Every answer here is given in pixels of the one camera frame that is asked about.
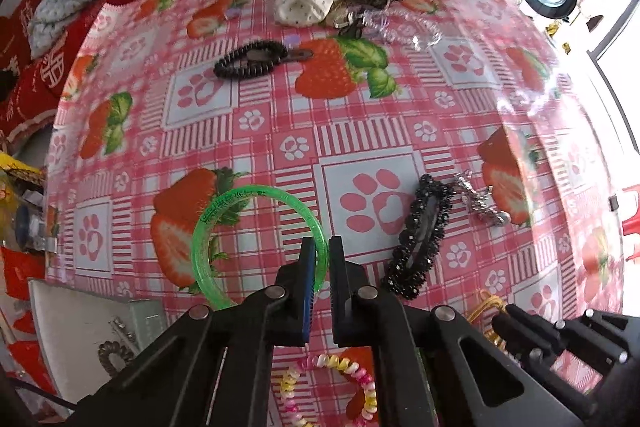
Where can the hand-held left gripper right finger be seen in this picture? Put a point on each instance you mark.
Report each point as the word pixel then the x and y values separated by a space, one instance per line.
pixel 337 292

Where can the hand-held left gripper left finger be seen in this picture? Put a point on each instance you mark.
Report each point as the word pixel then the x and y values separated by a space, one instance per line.
pixel 307 292

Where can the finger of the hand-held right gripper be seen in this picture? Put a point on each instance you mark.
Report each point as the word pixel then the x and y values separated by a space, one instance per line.
pixel 535 317
pixel 515 337

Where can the green translucent bangle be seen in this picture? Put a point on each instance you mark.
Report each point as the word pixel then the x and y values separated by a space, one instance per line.
pixel 200 252

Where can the black beaded hair clip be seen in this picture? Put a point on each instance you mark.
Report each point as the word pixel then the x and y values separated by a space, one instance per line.
pixel 440 207

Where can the grey cardboard box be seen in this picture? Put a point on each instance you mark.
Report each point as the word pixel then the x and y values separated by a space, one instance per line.
pixel 75 332

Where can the red stool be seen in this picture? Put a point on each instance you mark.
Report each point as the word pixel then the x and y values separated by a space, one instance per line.
pixel 631 217

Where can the metal hair clip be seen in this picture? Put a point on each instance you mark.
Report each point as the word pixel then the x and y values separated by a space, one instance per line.
pixel 122 329

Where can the dark brown beaded hair clip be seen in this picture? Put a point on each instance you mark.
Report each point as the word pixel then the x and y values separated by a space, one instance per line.
pixel 235 67

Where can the small dark hair clip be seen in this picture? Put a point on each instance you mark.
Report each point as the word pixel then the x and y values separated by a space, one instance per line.
pixel 345 19

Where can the blue lid jar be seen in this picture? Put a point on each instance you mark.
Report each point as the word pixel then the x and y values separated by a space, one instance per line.
pixel 35 222

